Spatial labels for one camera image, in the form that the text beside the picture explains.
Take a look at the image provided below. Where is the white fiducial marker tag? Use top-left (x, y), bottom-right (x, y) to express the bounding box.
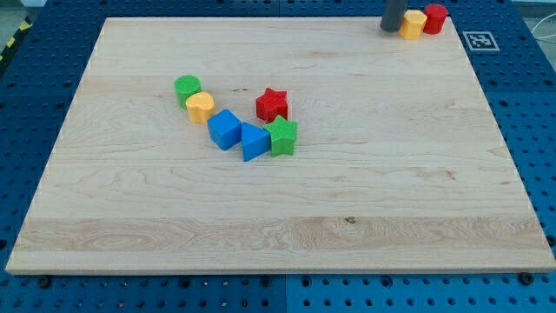
top-left (462, 30), bottom-right (500, 51)

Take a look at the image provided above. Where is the yellow heart block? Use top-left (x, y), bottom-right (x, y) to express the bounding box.
top-left (185, 91), bottom-right (215, 124)

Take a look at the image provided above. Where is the blue cube block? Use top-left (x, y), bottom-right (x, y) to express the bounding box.
top-left (208, 109), bottom-right (242, 150)

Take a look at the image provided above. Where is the yellow hexagon block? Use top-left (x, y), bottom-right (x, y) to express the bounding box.
top-left (399, 10), bottom-right (427, 40)

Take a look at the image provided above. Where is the grey cylindrical pointer tool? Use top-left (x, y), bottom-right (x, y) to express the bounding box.
top-left (380, 0), bottom-right (409, 32)

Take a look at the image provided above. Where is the green cylinder block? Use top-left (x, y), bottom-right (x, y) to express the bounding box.
top-left (174, 75), bottom-right (202, 110)

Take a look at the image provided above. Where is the green star block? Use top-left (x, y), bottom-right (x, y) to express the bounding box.
top-left (263, 115), bottom-right (298, 157)

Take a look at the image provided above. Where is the white cable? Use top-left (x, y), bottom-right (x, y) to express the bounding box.
top-left (530, 12), bottom-right (556, 45)

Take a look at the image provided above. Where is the red star block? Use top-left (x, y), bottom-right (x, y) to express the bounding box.
top-left (255, 88), bottom-right (288, 123)

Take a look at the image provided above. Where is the blue triangle block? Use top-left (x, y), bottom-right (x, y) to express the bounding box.
top-left (242, 123), bottom-right (271, 162)

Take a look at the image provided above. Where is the wooden board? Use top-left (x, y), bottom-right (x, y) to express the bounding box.
top-left (6, 17), bottom-right (555, 275)

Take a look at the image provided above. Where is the red cylinder block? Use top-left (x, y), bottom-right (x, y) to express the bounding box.
top-left (423, 3), bottom-right (448, 35)

